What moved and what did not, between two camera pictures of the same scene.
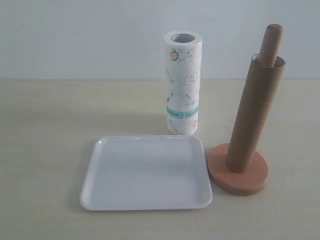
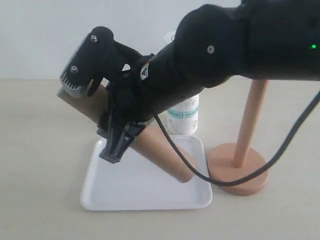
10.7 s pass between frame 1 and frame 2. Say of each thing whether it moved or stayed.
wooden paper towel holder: stayed
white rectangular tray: stayed
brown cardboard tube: moved
